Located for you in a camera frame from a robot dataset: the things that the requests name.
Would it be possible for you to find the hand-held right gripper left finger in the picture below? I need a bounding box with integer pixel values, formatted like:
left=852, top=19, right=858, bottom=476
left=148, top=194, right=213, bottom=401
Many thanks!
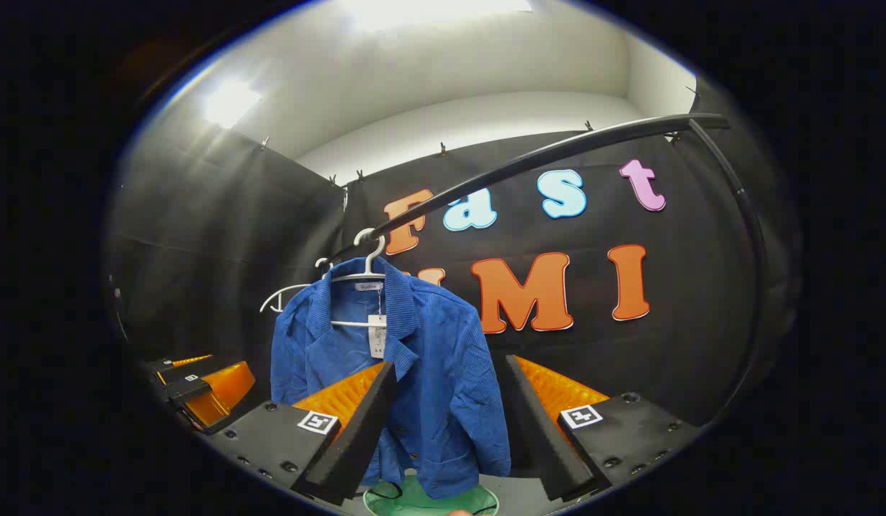
left=203, top=360, right=399, bottom=506

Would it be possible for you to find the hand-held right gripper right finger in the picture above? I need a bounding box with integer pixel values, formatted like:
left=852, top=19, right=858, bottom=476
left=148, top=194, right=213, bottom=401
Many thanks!
left=502, top=354, right=702, bottom=502

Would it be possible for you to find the green laundry hamper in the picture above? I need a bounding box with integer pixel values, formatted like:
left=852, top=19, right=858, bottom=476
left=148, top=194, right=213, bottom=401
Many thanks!
left=362, top=473, right=500, bottom=516

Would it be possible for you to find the blue corduroy jacket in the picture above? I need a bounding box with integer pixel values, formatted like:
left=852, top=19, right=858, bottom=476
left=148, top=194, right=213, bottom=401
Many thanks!
left=270, top=257, right=512, bottom=500

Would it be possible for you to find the white plastic hanger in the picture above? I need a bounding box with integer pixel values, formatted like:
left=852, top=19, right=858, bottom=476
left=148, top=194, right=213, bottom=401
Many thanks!
left=330, top=228, right=388, bottom=329
left=259, top=258, right=333, bottom=314

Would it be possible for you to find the black clothes rack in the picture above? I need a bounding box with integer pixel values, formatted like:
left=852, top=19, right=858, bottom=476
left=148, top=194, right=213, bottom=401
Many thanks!
left=327, top=113, right=768, bottom=431

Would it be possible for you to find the black backdrop cloth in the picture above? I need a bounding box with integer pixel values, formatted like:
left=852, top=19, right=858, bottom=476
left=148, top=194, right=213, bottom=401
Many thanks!
left=106, top=72, right=802, bottom=459

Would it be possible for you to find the row of small backdrop clips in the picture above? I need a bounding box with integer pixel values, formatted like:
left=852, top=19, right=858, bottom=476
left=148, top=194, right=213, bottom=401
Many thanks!
left=260, top=86, right=702, bottom=187

